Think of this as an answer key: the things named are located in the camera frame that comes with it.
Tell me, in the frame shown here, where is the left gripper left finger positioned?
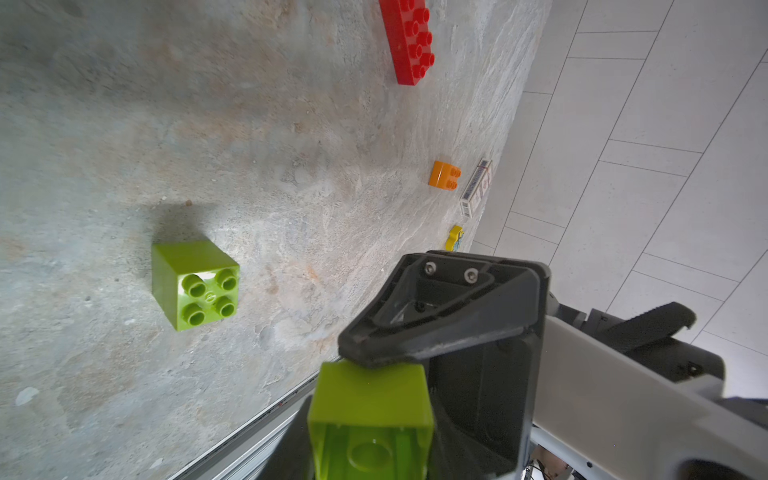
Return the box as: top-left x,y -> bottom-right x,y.
258,396 -> 314,480

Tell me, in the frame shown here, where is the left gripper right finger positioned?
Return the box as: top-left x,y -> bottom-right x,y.
338,251 -> 551,479

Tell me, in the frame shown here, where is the lime lego brick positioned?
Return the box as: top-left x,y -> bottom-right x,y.
151,240 -> 240,332
307,360 -> 435,479

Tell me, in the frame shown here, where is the orange curved lego brick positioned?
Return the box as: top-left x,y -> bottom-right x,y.
428,160 -> 462,191

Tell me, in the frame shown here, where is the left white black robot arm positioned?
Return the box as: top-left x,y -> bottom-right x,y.
261,251 -> 767,479

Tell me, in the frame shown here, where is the yellow clock lego piece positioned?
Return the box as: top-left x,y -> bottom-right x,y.
444,225 -> 464,252

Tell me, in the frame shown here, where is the red lego brick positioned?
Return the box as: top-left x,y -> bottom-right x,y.
379,0 -> 436,86

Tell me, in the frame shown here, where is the white blue card box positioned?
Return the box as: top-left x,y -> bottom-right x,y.
460,159 -> 493,218

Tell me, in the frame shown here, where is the aluminium mounting rail frame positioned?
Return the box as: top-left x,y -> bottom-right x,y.
172,375 -> 317,479

